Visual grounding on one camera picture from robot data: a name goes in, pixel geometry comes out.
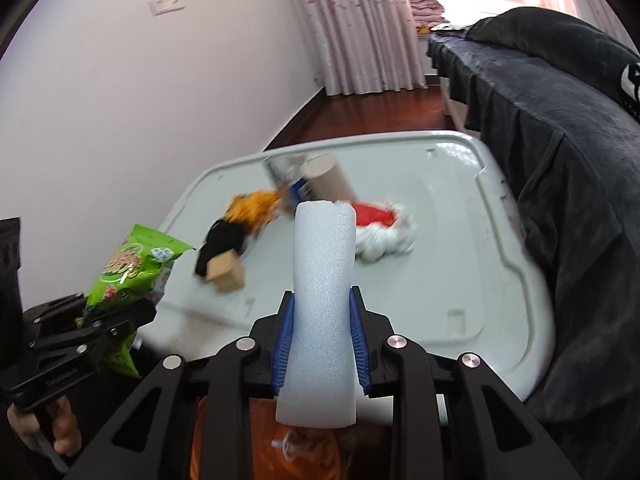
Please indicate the white wall socket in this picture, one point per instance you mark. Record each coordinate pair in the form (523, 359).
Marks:
(165, 6)

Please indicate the white plastic storage box lid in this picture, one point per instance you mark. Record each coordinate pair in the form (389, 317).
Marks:
(445, 240)

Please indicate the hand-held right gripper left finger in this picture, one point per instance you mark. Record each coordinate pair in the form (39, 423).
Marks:
(282, 345)

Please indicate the blue silver packet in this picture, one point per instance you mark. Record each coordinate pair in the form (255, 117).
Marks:
(290, 175)

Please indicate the small cardboard box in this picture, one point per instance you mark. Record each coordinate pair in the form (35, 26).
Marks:
(227, 272)

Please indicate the dark blanket covered bed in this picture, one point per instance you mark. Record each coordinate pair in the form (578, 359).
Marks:
(565, 210)

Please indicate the dark cloth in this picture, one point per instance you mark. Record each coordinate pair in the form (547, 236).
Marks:
(10, 260)

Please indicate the person's left hand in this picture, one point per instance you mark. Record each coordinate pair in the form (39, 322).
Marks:
(65, 430)

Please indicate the cardboard tube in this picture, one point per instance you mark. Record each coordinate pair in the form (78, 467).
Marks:
(330, 177)

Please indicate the red and white cloth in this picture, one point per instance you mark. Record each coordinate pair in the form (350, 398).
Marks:
(382, 232)

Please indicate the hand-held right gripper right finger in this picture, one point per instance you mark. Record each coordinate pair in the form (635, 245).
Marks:
(358, 345)

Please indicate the white bed frame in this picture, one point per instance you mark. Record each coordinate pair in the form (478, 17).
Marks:
(454, 102)

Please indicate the patterned cloth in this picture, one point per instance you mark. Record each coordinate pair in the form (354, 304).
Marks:
(442, 29)

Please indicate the stack of folded pink quilts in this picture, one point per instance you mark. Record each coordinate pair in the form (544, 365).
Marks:
(427, 8)

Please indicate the orange yellow snack wrapper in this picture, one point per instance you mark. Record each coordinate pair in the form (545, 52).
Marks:
(252, 207)

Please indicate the white foam tube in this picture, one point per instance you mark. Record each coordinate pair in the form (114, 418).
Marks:
(322, 285)

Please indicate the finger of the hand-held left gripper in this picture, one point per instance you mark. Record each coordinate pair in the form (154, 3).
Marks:
(122, 322)
(52, 306)

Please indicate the orange plastic bag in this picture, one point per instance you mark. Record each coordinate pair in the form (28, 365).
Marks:
(310, 452)

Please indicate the green snack bag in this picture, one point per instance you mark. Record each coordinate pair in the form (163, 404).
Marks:
(132, 270)

